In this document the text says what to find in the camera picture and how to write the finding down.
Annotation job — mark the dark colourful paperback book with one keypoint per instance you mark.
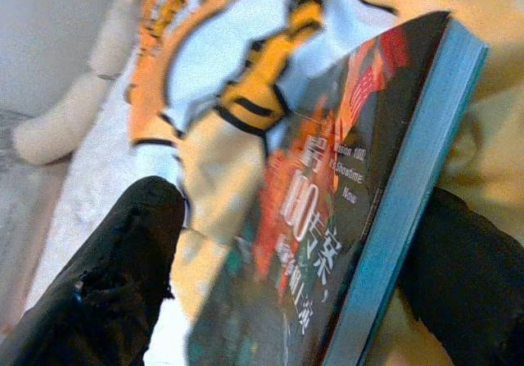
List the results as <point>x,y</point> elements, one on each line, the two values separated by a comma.
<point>327,202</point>

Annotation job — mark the orange cartoon print blanket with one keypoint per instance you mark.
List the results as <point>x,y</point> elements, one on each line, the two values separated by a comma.
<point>254,55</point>

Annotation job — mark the beige knotted bolster pillow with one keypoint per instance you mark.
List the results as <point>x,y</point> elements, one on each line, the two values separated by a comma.
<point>69,112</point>

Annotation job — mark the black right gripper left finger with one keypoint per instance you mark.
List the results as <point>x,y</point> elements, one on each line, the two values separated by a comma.
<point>106,267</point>

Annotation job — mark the white bed sheet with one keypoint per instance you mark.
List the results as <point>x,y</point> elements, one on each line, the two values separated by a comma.
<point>98,169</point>

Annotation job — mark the beige bed frame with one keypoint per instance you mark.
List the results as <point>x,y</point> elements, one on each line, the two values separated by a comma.
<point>24,227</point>

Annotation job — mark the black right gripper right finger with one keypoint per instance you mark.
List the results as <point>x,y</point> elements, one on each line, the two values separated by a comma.
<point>471,276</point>

